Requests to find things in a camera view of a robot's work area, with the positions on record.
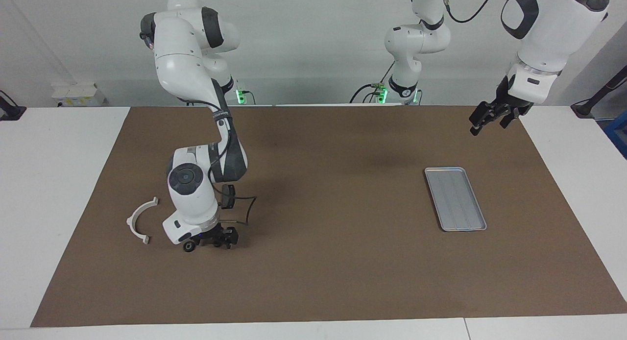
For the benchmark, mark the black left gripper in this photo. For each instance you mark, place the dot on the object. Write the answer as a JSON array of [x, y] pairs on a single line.
[[514, 97]]

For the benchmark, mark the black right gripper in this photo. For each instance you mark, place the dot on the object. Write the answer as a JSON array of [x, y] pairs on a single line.
[[218, 230]]

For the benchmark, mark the large black bearing gear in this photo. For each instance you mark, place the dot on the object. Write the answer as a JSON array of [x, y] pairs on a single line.
[[189, 246]]

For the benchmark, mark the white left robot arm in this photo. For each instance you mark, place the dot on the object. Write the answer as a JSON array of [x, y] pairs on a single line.
[[553, 31]]

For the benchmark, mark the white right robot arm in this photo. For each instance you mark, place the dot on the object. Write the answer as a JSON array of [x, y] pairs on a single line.
[[181, 60]]

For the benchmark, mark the silver metal tray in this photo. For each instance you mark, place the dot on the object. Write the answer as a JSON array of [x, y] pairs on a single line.
[[455, 200]]

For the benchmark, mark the dark grey brake pad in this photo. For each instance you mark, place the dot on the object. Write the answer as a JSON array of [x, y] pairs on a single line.
[[228, 196]]

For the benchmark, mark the black metal stand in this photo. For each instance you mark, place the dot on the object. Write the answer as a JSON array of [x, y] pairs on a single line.
[[595, 97]]

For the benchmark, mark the brown table mat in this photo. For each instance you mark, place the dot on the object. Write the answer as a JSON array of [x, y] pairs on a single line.
[[343, 261]]

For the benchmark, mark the blue crate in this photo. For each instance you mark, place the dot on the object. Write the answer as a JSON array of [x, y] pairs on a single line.
[[618, 134]]

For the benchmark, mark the white cardboard box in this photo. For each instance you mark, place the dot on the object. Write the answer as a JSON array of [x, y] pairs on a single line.
[[78, 95]]

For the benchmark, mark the black table clamp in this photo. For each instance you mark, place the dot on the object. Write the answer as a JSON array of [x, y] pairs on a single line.
[[10, 109]]

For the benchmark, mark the white semicircular plastic bracket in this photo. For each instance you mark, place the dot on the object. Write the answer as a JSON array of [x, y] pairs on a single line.
[[132, 222]]

